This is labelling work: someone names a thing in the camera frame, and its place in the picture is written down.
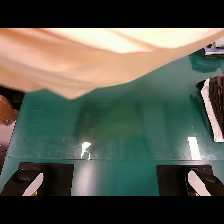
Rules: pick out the cream T-shirt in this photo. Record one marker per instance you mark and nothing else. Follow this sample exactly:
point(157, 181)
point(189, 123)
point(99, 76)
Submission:
point(66, 60)

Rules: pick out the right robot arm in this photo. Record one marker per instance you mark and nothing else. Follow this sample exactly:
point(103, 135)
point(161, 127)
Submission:
point(173, 180)

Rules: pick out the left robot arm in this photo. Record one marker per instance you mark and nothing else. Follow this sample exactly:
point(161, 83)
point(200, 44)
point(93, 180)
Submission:
point(50, 178)

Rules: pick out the white garment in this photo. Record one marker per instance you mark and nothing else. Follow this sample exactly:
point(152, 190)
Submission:
point(210, 115)

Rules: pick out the dark brown checked garment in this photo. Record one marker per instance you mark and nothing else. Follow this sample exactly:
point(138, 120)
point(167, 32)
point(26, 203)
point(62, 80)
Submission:
point(219, 100)

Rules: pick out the heap of clothes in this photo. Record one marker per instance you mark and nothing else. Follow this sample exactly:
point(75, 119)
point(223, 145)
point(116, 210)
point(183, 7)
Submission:
point(214, 50)

